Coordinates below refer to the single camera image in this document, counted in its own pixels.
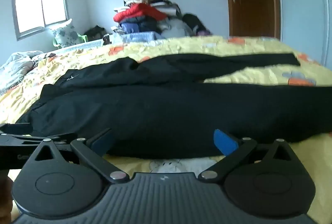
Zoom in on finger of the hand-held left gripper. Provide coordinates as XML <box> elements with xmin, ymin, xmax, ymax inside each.
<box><xmin>0</xmin><ymin>132</ymin><xmax>76</xmax><ymax>147</ymax></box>
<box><xmin>0</xmin><ymin>123</ymin><xmax>31</xmax><ymax>131</ymax></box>

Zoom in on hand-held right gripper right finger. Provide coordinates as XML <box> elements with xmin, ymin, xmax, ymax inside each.
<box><xmin>198</xmin><ymin>129</ymin><xmax>297</xmax><ymax>183</ymax></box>

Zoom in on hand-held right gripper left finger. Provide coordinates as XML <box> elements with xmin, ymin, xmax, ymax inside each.
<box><xmin>32</xmin><ymin>128</ymin><xmax>129</xmax><ymax>183</ymax></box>

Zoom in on black pants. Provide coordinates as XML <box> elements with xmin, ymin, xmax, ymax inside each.
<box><xmin>17</xmin><ymin>53</ymin><xmax>332</xmax><ymax>159</ymax></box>

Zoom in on person's left forearm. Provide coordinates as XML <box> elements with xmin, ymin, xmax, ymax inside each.
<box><xmin>0</xmin><ymin>175</ymin><xmax>13</xmax><ymax>224</ymax></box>

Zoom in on grey rumpled blanket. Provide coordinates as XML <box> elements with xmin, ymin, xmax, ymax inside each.
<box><xmin>0</xmin><ymin>50</ymin><xmax>44</xmax><ymax>89</ymax></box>

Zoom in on yellow floral bedspread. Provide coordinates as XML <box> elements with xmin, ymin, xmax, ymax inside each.
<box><xmin>0</xmin><ymin>36</ymin><xmax>332</xmax><ymax>224</ymax></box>

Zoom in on floral print pillow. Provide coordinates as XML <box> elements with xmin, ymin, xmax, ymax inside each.
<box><xmin>50</xmin><ymin>19</ymin><xmax>79</xmax><ymax>46</ymax></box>

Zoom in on green plastic chair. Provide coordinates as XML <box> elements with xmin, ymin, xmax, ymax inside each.
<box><xmin>52</xmin><ymin>33</ymin><xmax>89</xmax><ymax>47</ymax></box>

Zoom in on dark bag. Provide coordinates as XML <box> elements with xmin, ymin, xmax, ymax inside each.
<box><xmin>83</xmin><ymin>25</ymin><xmax>107</xmax><ymax>42</ymax></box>

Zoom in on light blue knitted blanket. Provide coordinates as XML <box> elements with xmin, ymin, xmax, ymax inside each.
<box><xmin>111</xmin><ymin>31</ymin><xmax>164</xmax><ymax>44</ymax></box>

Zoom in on window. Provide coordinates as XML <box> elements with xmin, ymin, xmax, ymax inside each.
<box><xmin>10</xmin><ymin>0</ymin><xmax>69</xmax><ymax>41</ymax></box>

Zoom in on red puffer jacket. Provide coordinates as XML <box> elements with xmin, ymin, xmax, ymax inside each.
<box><xmin>113</xmin><ymin>3</ymin><xmax>168</xmax><ymax>23</ymax></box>

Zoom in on pile of folded clothes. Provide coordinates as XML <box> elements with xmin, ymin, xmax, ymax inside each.
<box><xmin>111</xmin><ymin>0</ymin><xmax>212</xmax><ymax>39</ymax></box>

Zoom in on white wardrobe with flower stickers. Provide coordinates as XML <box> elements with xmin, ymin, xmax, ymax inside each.
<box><xmin>272</xmin><ymin>0</ymin><xmax>332</xmax><ymax>69</ymax></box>

